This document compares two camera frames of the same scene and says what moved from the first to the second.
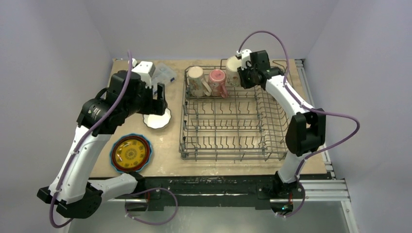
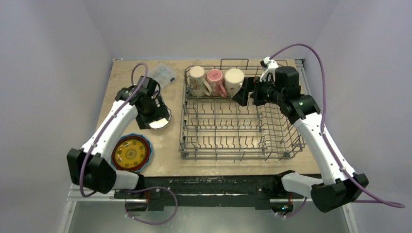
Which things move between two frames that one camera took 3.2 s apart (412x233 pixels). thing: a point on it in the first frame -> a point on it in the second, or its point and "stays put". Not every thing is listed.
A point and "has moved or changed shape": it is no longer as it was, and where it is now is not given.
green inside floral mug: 232,62 has moved or changed shape
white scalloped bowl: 156,121 stays put
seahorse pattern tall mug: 198,86 stays put
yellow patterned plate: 130,153 stays put
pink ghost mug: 216,83 stays put
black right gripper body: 244,74 -> 254,93
